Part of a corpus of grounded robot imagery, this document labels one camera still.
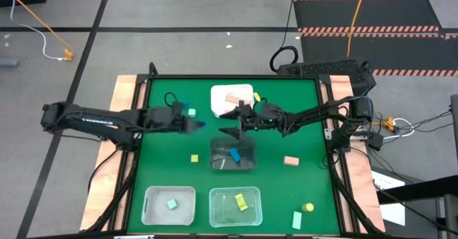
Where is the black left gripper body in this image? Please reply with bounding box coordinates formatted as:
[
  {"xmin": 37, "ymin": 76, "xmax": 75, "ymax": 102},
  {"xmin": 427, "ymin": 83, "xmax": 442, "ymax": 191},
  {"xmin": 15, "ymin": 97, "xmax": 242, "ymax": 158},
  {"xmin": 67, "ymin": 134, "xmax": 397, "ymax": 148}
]
[{"xmin": 152, "ymin": 104, "xmax": 189, "ymax": 135}]

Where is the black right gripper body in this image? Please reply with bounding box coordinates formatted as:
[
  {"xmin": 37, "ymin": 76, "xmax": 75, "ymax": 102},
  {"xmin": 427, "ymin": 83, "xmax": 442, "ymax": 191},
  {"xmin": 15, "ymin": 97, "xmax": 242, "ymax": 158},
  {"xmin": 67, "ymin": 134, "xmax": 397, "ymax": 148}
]
[{"xmin": 243, "ymin": 102, "xmax": 287, "ymax": 132}]

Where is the long blue block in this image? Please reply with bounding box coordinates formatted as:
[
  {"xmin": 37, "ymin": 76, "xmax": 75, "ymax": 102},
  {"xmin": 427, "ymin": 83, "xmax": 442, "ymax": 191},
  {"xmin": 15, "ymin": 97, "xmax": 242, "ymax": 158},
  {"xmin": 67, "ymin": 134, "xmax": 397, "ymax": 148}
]
[{"xmin": 228, "ymin": 147, "xmax": 243, "ymax": 162}]

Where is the clear plastic bin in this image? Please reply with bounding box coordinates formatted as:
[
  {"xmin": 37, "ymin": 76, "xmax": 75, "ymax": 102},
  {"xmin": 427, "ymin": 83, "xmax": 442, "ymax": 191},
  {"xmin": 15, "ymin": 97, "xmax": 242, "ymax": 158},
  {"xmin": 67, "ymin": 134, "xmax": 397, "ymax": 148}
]
[{"xmin": 208, "ymin": 186, "xmax": 263, "ymax": 228}]

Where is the white plastic bin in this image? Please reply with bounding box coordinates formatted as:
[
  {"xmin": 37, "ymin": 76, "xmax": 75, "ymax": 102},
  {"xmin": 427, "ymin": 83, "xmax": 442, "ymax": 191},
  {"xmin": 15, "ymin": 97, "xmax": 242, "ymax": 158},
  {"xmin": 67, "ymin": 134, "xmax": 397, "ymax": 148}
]
[{"xmin": 210, "ymin": 84, "xmax": 255, "ymax": 119}]

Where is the dark grey transparent bin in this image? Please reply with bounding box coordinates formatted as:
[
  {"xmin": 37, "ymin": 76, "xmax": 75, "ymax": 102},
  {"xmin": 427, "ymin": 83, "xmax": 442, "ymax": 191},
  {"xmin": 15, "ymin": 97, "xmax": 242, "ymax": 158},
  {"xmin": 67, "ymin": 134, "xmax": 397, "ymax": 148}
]
[{"xmin": 209, "ymin": 136, "xmax": 258, "ymax": 171}]

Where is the green table mat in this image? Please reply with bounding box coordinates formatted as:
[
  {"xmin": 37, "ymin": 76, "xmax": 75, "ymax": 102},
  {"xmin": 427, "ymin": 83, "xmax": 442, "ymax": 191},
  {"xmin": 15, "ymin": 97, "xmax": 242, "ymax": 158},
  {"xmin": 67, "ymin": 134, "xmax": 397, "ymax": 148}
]
[{"xmin": 127, "ymin": 77, "xmax": 341, "ymax": 235}]

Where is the black perforated computer case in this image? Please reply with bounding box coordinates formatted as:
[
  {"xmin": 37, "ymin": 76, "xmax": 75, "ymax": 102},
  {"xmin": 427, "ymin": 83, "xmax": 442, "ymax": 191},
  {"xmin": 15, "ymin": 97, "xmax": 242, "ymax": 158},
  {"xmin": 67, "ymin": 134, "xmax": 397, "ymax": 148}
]
[{"xmin": 277, "ymin": 59, "xmax": 377, "ymax": 97}]

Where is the frosted plastic bin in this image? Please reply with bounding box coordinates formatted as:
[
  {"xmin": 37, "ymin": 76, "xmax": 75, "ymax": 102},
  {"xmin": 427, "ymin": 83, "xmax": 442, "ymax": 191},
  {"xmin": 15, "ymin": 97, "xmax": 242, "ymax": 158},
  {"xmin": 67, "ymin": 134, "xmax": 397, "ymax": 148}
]
[{"xmin": 141, "ymin": 185, "xmax": 197, "ymax": 226}]

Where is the black power adapter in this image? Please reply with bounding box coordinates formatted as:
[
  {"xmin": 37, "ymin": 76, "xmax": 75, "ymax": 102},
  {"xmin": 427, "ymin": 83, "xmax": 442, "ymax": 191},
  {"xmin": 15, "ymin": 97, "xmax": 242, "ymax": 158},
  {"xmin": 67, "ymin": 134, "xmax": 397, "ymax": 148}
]
[{"xmin": 368, "ymin": 133, "xmax": 386, "ymax": 151}]

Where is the yellow power plug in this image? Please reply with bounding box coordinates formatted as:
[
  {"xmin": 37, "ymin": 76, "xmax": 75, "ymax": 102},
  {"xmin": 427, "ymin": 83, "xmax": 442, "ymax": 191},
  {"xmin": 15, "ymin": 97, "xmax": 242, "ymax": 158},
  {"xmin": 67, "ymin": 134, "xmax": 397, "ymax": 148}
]
[{"xmin": 380, "ymin": 116, "xmax": 396, "ymax": 131}]

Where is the white box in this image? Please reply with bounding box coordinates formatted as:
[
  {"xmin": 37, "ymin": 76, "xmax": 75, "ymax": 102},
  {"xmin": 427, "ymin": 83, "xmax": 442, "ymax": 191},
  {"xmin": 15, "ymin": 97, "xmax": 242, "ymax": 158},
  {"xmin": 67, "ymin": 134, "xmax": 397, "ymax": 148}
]
[{"xmin": 371, "ymin": 167, "xmax": 407, "ymax": 227}]

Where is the black orange-striped floor mat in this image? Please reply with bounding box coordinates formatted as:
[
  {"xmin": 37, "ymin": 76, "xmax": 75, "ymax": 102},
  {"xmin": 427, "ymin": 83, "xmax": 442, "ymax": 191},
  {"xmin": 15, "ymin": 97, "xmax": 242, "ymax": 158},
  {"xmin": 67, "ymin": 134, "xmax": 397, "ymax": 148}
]
[
  {"xmin": 293, "ymin": 0, "xmax": 444, "ymax": 33},
  {"xmin": 299, "ymin": 33, "xmax": 458, "ymax": 77}
]

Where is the dark desk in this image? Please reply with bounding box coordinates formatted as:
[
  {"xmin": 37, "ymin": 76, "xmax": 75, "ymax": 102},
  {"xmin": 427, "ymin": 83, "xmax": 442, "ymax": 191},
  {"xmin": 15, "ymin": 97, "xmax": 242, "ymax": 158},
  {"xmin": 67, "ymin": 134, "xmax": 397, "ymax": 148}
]
[{"xmin": 377, "ymin": 175, "xmax": 458, "ymax": 239}]

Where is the grey pole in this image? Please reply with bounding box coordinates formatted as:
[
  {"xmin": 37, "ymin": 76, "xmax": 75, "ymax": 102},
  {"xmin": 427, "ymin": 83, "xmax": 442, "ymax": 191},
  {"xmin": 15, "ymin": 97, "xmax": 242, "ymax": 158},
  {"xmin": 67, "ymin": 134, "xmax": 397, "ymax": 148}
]
[{"xmin": 449, "ymin": 94, "xmax": 458, "ymax": 154}]

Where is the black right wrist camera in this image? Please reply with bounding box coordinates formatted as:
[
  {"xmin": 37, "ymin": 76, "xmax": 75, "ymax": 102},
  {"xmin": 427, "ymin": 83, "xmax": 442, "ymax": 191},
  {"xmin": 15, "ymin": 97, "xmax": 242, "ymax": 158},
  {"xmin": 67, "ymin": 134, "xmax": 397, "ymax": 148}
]
[{"xmin": 260, "ymin": 103, "xmax": 282, "ymax": 120}]

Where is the black aluminium table frame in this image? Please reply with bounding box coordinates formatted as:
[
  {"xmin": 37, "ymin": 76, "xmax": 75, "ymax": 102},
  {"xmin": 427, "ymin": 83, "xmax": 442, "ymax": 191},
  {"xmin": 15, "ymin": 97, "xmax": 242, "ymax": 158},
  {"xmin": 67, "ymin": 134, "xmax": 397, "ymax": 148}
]
[{"xmin": 85, "ymin": 62, "xmax": 384, "ymax": 239}]

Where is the black hanging cable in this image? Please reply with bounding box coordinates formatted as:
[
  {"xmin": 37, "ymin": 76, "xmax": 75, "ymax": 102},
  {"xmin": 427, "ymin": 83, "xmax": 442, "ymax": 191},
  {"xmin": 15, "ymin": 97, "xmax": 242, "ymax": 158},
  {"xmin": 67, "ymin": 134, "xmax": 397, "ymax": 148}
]
[{"xmin": 269, "ymin": 0, "xmax": 300, "ymax": 74}]

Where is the yellow extension cable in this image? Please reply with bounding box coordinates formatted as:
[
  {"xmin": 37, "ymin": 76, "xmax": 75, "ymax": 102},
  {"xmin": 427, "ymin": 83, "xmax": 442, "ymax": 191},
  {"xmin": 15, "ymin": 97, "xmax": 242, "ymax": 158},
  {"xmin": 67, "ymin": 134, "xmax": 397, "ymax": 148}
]
[{"xmin": 0, "ymin": 0, "xmax": 75, "ymax": 62}]

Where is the yellow hanging cable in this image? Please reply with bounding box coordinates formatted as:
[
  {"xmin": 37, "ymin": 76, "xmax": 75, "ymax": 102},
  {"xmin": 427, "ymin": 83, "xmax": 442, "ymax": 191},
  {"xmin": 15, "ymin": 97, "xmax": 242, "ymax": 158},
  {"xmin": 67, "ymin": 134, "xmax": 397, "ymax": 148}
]
[{"xmin": 346, "ymin": 0, "xmax": 369, "ymax": 58}]

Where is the white floor cable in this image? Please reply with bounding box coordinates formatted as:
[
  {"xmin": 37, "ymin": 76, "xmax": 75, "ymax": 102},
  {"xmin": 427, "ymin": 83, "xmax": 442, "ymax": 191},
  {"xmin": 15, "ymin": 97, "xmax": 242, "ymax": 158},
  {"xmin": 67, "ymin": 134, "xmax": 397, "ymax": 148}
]
[{"xmin": 8, "ymin": 0, "xmax": 67, "ymax": 61}]

